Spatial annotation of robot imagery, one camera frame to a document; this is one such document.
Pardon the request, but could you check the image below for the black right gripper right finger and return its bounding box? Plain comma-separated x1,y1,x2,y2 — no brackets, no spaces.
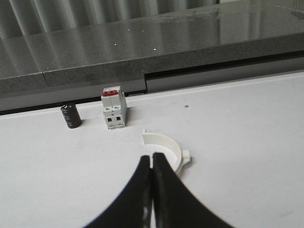
152,152,232,228

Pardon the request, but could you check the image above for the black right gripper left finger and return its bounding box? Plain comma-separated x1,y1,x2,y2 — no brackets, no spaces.
86,155,152,228

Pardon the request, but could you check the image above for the white pipe clamp half right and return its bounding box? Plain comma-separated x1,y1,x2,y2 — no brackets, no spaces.
142,129,191,176

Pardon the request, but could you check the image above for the black cylindrical capacitor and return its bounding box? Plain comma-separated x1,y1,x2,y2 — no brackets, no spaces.
60,103,82,129

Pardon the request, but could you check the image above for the grey stone countertop ledge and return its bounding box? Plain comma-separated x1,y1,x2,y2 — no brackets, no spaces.
0,0,304,114

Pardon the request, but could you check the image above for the white circuit breaker red switch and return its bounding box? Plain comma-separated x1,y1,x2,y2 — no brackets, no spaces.
101,86,127,130

